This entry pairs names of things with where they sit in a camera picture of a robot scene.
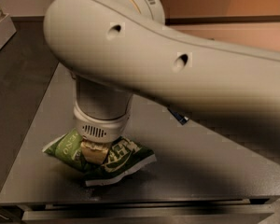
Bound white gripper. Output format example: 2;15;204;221
74;104;130;164

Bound green jalapeno chip bag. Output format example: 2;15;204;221
42;129;157;187

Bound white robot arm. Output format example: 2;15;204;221
44;0;280;163

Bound black snack bar wrapper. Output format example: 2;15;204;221
168;109;189;125

